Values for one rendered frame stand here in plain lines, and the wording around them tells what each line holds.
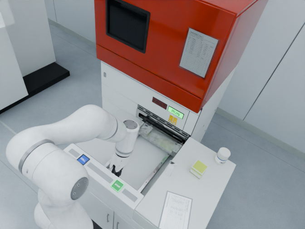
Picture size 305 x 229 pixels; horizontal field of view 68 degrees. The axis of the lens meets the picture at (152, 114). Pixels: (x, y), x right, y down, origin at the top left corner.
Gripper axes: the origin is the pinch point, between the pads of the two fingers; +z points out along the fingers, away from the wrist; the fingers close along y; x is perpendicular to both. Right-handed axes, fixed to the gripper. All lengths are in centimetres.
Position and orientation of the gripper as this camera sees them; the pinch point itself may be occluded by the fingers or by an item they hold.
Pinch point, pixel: (117, 172)
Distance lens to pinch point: 118.4
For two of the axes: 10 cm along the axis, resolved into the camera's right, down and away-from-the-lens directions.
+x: 8.2, 4.9, -3.1
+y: -5.2, 3.9, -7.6
